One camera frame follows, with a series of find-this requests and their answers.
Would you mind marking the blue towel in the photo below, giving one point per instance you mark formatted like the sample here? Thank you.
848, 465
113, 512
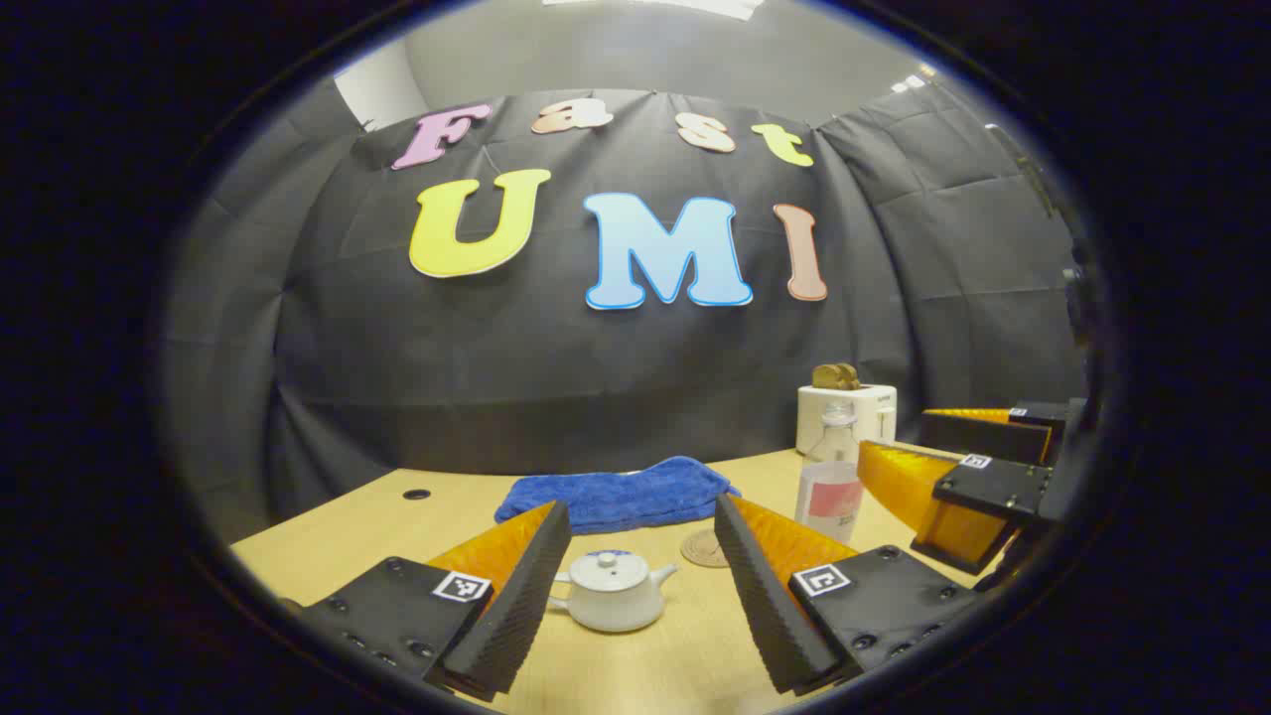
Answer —
616, 492

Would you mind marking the brown bread slice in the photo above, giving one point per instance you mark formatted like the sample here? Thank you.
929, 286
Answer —
836, 376

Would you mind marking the white toaster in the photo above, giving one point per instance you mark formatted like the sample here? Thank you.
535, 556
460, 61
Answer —
874, 412

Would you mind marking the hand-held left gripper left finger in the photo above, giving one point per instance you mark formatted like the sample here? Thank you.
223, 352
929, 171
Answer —
516, 606

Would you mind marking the round brown coaster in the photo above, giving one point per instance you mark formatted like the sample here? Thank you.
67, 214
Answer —
703, 549

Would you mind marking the white teacup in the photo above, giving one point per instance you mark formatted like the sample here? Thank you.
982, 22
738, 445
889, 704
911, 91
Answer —
611, 608

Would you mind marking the clear water bottle pink label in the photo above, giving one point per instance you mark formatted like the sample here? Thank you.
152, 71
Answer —
829, 497

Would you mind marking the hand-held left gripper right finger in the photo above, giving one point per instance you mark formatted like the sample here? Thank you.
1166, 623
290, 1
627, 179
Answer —
765, 606

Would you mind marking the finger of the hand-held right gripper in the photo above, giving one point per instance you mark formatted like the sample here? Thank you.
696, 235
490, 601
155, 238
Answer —
993, 487
978, 435

